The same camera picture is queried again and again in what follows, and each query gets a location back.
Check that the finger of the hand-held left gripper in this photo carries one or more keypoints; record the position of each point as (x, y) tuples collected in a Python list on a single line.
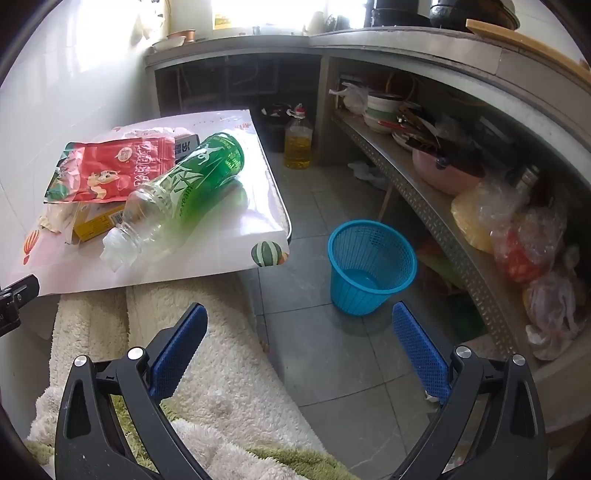
[(18, 295)]

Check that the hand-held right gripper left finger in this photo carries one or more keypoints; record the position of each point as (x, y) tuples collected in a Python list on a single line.
[(178, 350)]

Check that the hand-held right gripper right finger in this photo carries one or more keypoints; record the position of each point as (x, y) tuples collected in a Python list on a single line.
[(420, 350)]

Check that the blue plastic waste basket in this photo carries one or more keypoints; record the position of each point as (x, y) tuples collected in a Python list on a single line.
[(364, 277)]

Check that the yellow cardboard box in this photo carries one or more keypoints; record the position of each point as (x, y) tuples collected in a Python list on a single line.
[(94, 224)]

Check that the red snack bag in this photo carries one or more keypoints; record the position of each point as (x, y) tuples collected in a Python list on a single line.
[(106, 170)]

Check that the green soda can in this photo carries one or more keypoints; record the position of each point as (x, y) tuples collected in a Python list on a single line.
[(194, 180)]

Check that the blue white small box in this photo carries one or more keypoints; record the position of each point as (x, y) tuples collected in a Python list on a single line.
[(183, 144)]

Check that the black trash bin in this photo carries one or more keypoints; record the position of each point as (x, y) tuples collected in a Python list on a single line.
[(272, 134)]

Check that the perforated metal shelf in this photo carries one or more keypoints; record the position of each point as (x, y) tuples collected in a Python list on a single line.
[(443, 221)]

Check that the pinkish clear plastic bag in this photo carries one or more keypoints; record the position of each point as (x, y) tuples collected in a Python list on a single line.
[(549, 314)]

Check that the clear bag with red contents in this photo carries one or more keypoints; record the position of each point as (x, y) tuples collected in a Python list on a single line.
[(521, 258)]

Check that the yellow plastic bag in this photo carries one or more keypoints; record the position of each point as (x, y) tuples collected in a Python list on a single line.
[(475, 217)]

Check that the pink plastic basin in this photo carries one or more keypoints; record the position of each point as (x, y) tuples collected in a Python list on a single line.
[(438, 175)]

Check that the dark glass bottle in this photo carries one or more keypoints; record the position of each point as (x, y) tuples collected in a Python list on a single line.
[(526, 177)]

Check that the pile of plates and utensils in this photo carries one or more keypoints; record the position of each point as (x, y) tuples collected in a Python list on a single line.
[(415, 124)]

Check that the cooking oil bottle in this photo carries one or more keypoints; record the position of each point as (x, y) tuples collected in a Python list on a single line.
[(298, 147)]

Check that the stack of white bowls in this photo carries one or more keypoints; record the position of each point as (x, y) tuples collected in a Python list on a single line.
[(381, 113)]

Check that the white plastic bag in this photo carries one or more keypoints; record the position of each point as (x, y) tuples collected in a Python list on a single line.
[(355, 98)]

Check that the white bowl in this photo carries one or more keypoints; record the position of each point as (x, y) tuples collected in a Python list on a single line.
[(166, 45)]

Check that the copper bowl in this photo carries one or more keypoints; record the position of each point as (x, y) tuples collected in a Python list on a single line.
[(181, 34)]

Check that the concrete kitchen counter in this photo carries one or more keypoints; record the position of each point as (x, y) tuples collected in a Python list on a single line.
[(415, 41)]

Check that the wooden cutting board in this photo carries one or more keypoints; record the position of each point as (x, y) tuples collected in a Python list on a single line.
[(508, 34)]

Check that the white jug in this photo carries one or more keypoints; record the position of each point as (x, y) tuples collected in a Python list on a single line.
[(316, 22)]

